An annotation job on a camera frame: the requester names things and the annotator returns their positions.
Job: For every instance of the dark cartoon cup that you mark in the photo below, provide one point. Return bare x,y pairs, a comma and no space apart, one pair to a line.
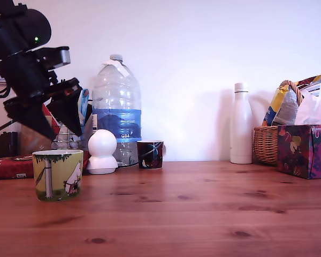
149,155

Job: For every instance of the blue packet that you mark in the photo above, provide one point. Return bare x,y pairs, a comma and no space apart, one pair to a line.
85,103

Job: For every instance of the brown paper pouch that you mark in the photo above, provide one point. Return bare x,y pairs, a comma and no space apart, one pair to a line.
32,144

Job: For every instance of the black diagonal rod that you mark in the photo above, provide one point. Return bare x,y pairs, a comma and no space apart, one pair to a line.
0,129

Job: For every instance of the clear storage container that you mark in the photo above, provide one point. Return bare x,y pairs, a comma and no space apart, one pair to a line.
0,144

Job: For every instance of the large clear water bottle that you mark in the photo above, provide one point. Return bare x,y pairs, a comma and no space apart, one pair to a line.
117,107

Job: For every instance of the flat red box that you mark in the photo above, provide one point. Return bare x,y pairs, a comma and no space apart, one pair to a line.
8,167

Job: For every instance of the green cartoon mug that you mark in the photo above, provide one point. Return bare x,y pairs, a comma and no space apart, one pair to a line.
57,174

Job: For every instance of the white metal bottle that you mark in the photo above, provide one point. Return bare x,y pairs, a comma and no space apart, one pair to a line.
241,128

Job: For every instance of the wicker basket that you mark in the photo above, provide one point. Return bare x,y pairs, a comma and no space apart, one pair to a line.
266,144

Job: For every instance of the yellow blue snack bag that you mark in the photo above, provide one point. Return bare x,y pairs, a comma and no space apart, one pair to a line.
282,109

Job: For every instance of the floral tissue box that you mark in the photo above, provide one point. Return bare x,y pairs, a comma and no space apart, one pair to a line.
297,150

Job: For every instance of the red patterned snack bag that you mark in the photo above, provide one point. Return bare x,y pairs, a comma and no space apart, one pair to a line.
311,81

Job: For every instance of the white tissue paper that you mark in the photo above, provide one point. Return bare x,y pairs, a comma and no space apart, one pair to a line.
314,109

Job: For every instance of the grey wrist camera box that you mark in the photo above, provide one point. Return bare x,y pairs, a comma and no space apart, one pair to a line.
62,56

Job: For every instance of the small white round camera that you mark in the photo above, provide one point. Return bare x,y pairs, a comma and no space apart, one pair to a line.
101,150

